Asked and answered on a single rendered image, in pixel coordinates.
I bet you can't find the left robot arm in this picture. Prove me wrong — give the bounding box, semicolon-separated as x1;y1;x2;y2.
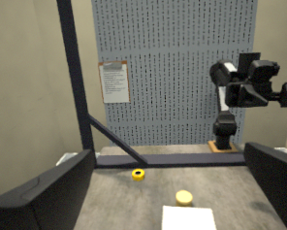
209;52;280;149

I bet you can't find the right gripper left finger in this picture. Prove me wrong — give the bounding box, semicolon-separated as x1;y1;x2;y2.
0;149;95;230

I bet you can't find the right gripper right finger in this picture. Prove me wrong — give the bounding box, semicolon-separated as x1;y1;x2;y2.
243;142;287;228

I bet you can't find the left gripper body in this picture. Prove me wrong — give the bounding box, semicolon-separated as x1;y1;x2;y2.
224;82;287;108

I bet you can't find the white paper sheet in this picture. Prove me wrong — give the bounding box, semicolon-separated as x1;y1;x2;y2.
100;64;129;103

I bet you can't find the white cardboard box with lid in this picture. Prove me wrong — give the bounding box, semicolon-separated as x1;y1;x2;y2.
162;206;216;230

